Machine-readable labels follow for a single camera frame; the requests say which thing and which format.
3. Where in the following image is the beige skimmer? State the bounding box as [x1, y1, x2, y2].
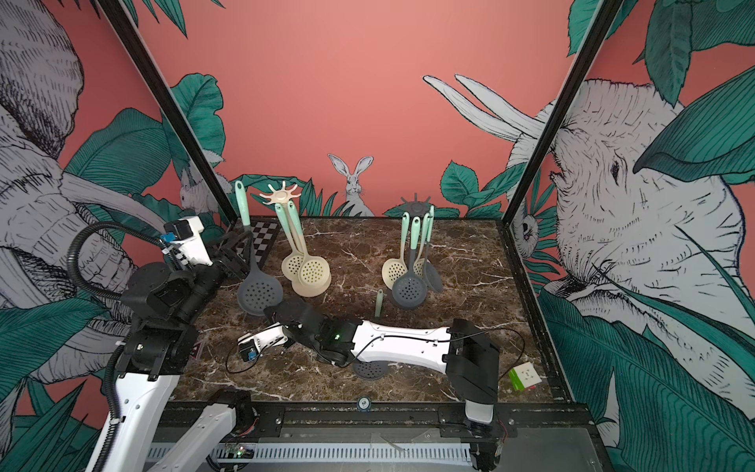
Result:
[413, 214, 430, 277]
[381, 212, 411, 289]
[274, 203, 304, 281]
[287, 200, 331, 297]

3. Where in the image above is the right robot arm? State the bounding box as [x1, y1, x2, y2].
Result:
[253, 298, 501, 425]

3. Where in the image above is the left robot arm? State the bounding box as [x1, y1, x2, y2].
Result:
[66, 218, 257, 471]

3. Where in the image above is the beige utensil rack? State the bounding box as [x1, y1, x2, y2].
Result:
[260, 181, 303, 254]

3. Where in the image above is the dark grey utensil rack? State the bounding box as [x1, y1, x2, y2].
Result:
[400, 193, 440, 308]

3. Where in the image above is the checkerboard calibration board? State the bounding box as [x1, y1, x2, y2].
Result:
[237, 219, 281, 269]

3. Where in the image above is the white perforated vent strip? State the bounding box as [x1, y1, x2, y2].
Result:
[146, 441, 473, 464]

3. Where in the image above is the green white cube object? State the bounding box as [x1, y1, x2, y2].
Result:
[508, 362, 543, 391]

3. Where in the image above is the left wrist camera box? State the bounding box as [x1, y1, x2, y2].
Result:
[160, 216, 212, 269]

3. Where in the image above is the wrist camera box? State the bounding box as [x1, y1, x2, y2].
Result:
[160, 216, 212, 269]
[237, 324, 288, 362]

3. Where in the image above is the small round rail knob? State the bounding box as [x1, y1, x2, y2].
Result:
[357, 396, 372, 411]

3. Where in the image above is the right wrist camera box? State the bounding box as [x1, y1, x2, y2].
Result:
[237, 324, 288, 362]

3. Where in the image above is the left black frame post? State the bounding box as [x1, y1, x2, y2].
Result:
[98, 0, 238, 226]

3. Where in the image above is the black frame post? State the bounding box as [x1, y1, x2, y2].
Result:
[98, 0, 238, 226]
[503, 0, 622, 226]

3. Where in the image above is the black front rail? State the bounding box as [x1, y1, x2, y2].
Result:
[158, 400, 597, 441]

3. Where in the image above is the right black frame post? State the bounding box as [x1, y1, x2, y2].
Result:
[503, 0, 622, 226]

